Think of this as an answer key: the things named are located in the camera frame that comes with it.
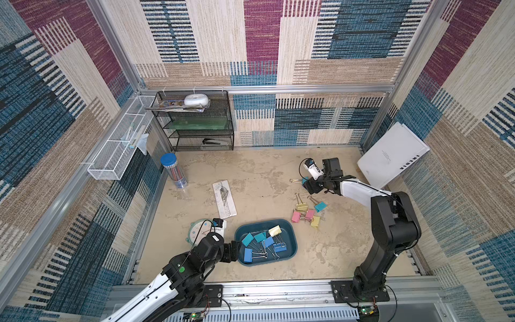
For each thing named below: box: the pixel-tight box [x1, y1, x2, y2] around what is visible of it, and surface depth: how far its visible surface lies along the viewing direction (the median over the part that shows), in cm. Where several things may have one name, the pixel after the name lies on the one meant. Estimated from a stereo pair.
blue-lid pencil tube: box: [160, 152, 189, 189], surface depth 96 cm
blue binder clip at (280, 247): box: [272, 242, 288, 253], surface depth 85 cm
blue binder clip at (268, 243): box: [261, 236, 280, 260], surface depth 86 cm
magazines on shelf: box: [144, 99, 211, 113], surface depth 83 cm
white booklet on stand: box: [356, 121, 430, 189], surface depth 90 cm
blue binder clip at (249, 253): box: [244, 247, 269, 263], surface depth 83 cm
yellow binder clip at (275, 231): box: [267, 224, 286, 245], surface depth 89 cm
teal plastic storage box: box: [234, 218, 299, 267], surface depth 86 cm
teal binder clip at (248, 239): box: [241, 232, 263, 253], surface depth 87 cm
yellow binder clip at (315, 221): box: [310, 215, 321, 229], surface depth 91 cm
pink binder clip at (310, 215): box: [304, 208, 315, 225], surface depth 93 cm
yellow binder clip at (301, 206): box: [294, 192, 309, 212], surface depth 98 cm
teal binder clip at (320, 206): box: [307, 195, 328, 213], surface depth 98 cm
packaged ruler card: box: [211, 179, 238, 220], surface depth 101 cm
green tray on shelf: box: [168, 115, 228, 131], surface depth 101 cm
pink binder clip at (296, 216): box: [291, 207, 302, 224], surface depth 93 cm
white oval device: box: [183, 93, 210, 108], surface depth 91 cm
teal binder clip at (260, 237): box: [254, 232, 267, 243], surface depth 86 cm
